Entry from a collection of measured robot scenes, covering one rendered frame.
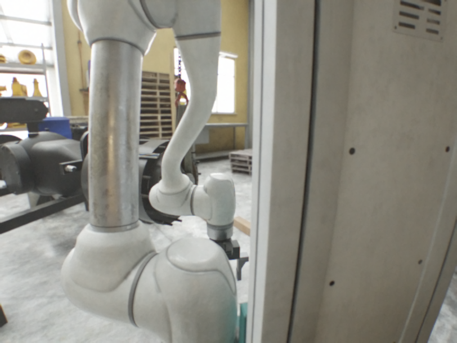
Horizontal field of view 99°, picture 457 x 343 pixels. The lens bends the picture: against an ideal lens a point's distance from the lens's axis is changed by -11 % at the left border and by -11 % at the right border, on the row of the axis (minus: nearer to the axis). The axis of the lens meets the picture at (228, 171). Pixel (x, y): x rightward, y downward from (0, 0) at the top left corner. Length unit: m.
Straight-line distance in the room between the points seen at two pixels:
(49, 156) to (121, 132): 1.63
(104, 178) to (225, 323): 0.35
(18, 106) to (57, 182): 1.77
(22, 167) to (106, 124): 1.82
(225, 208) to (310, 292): 0.43
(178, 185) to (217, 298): 0.38
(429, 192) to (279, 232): 0.22
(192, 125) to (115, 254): 0.33
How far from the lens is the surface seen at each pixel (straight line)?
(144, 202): 1.23
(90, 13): 0.55
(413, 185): 0.34
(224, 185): 0.66
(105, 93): 0.48
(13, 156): 2.30
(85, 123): 4.36
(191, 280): 0.40
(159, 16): 0.51
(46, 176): 2.17
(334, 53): 0.24
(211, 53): 0.50
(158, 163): 1.23
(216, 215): 0.68
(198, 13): 0.48
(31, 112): 3.64
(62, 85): 5.64
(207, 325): 0.45
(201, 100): 0.53
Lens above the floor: 1.23
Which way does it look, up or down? 13 degrees down
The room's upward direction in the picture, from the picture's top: straight up
